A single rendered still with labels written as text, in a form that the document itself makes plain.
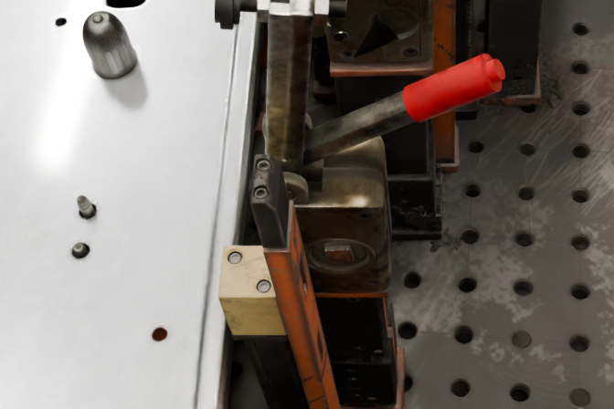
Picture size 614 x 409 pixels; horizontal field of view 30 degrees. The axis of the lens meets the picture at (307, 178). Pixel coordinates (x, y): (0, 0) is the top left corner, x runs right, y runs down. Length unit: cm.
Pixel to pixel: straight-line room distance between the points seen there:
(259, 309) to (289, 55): 16
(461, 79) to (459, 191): 49
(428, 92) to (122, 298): 24
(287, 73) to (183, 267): 19
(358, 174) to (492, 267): 38
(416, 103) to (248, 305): 15
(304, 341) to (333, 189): 10
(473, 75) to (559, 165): 51
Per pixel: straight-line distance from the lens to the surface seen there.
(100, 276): 75
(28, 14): 90
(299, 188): 67
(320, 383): 70
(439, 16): 93
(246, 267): 65
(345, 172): 70
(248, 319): 67
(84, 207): 76
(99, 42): 81
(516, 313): 104
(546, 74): 117
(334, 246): 73
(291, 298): 60
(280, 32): 57
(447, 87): 62
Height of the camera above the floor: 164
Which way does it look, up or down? 57 degrees down
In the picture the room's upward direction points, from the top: 12 degrees counter-clockwise
